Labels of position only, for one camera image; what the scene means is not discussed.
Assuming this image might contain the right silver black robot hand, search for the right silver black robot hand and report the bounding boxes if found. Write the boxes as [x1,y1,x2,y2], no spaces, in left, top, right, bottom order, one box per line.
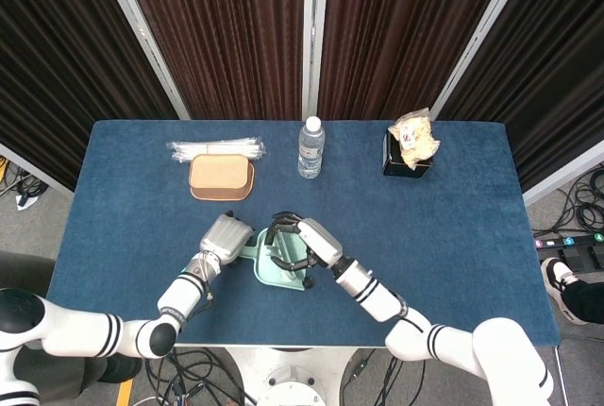
[263,211,344,279]

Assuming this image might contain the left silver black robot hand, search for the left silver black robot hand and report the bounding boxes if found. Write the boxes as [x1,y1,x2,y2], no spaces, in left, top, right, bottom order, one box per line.
[197,210,254,265]

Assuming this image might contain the mint green hand brush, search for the mint green hand brush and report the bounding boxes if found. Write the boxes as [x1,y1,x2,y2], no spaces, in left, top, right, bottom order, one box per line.
[273,231,308,284]

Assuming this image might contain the mint green plastic dustpan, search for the mint green plastic dustpan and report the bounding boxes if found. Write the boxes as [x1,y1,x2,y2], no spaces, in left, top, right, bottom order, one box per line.
[238,228,315,293]

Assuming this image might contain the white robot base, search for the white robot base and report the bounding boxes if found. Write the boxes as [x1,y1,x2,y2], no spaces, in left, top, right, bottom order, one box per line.
[226,347,361,406]

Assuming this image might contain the clear water bottle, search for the clear water bottle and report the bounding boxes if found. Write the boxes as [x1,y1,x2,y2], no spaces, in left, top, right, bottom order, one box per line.
[296,115,327,179]

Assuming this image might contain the brown kraft paper box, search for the brown kraft paper box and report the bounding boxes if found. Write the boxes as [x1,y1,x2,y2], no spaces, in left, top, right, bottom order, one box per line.
[189,153,256,202]

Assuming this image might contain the pack of wrapped white straws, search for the pack of wrapped white straws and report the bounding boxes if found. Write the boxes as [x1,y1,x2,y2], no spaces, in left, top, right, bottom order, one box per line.
[165,136,266,164]

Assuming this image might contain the blue fabric table cover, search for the blue fabric table cover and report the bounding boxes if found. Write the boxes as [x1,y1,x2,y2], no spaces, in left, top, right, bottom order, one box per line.
[46,119,565,348]

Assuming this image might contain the black square box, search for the black square box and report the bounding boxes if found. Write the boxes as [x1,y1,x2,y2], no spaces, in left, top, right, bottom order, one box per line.
[381,131,434,178]

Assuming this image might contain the clear bag of yellow snacks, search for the clear bag of yellow snacks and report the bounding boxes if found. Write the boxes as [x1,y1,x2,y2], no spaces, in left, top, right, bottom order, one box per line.
[387,108,441,171]

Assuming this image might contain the brown curtain partition panel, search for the brown curtain partition panel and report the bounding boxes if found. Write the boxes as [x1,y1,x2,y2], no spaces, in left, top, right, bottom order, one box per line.
[93,0,316,122]
[431,0,604,207]
[0,0,190,202]
[314,0,539,122]

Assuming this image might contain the dark grey seat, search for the dark grey seat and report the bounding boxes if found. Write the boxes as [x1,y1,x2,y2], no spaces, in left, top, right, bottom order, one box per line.
[0,249,58,296]

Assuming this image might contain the black and white shoe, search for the black and white shoe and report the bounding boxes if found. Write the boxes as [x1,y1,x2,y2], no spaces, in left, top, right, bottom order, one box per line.
[541,257,589,326]

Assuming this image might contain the black trouser leg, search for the black trouser leg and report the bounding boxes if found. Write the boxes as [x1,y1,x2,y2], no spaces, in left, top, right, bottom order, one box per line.
[561,278,604,327]

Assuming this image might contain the black cables under table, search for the black cables under table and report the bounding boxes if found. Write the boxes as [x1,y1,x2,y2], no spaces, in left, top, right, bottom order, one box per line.
[145,347,256,406]

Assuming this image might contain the black floor cable bundle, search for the black floor cable bundle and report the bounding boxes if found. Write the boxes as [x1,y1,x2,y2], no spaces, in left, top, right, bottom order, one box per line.
[556,164,604,237]

